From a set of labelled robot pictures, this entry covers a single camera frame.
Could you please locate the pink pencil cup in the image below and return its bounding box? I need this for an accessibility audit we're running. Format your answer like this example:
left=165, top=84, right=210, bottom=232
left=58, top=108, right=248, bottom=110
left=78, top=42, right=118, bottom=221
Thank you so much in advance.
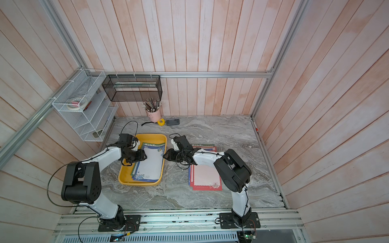
left=146, top=109, right=162, bottom=123

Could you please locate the white wire shelf rack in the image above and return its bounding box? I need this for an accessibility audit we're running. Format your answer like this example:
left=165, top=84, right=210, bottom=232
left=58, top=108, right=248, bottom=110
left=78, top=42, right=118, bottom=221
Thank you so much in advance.
left=52, top=69, right=118, bottom=142

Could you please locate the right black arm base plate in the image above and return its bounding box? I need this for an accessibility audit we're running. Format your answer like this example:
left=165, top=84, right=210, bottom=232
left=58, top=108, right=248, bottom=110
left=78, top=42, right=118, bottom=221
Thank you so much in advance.
left=219, top=211, right=261, bottom=229

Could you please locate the tape roll on shelf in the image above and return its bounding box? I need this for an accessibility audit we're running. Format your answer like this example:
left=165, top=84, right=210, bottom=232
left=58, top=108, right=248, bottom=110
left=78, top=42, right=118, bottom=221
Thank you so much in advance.
left=66, top=96, right=91, bottom=111

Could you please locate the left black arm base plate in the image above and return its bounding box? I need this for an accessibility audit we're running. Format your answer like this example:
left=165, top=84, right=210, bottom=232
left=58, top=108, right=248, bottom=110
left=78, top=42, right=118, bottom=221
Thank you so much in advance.
left=98, top=215, right=141, bottom=232

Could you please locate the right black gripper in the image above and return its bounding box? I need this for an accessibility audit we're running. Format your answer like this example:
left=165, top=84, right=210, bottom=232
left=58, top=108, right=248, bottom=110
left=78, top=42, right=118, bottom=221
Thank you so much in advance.
left=162, top=149, right=187, bottom=163

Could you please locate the pencils bundle in cup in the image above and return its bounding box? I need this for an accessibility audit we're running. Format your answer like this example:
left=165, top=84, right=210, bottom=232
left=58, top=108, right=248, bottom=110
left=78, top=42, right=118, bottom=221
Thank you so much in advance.
left=142, top=98, right=161, bottom=113

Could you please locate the black mesh wall basket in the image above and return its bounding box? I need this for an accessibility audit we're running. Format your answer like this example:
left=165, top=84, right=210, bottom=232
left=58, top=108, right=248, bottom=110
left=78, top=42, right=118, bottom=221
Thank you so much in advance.
left=102, top=74, right=163, bottom=102

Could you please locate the green bordered stationery paper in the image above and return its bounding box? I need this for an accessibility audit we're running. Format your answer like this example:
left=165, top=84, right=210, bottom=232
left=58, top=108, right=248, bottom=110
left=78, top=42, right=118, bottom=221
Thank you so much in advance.
left=192, top=144, right=215, bottom=148

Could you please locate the red bordered stationery paper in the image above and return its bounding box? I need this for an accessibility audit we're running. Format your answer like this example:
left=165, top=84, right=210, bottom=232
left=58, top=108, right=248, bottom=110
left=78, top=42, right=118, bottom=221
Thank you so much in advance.
left=192, top=165, right=222, bottom=191
left=188, top=165, right=193, bottom=187
left=200, top=146, right=216, bottom=152

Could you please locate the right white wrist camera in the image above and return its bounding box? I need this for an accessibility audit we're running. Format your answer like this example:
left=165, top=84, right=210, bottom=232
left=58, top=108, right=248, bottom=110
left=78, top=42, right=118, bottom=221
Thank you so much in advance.
left=171, top=139, right=180, bottom=151

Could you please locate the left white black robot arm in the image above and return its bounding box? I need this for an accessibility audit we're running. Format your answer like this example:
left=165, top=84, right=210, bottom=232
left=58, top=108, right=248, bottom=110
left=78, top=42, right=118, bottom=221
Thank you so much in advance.
left=61, top=134, right=147, bottom=231

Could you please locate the aluminium front rail frame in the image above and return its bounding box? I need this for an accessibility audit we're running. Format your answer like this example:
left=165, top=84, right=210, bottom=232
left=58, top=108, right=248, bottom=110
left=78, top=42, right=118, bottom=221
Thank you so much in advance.
left=53, top=208, right=310, bottom=243

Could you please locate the yellow plastic storage tray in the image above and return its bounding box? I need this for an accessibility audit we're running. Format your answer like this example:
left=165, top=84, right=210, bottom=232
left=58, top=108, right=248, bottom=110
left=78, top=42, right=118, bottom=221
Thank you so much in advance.
left=118, top=133, right=168, bottom=187

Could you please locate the yellow tape measure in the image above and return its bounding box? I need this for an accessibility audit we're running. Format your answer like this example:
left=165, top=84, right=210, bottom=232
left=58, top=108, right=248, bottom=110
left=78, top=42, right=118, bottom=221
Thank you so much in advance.
left=157, top=118, right=166, bottom=126

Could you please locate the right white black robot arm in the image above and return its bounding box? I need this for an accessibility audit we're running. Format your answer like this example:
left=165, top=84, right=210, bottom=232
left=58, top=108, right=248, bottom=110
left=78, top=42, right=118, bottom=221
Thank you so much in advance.
left=163, top=135, right=252, bottom=227

